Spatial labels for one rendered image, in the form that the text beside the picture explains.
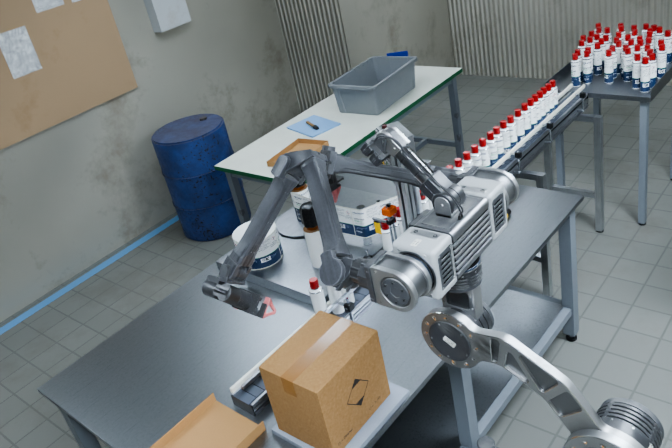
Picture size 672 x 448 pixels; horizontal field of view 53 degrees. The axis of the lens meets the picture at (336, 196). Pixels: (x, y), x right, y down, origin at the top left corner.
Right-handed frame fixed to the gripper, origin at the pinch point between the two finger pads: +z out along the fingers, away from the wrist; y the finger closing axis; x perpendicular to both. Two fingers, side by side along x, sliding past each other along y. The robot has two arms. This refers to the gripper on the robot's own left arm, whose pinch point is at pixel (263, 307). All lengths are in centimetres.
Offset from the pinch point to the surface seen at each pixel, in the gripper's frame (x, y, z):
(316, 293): -12.0, 2.6, 27.2
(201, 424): 43.3, 15.1, 8.2
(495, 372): -11, -28, 132
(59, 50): -122, 302, 41
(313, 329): 1.1, -17.6, 6.5
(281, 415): 29.3, -16.3, 7.6
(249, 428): 38.1, -1.6, 12.8
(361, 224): -50, 21, 64
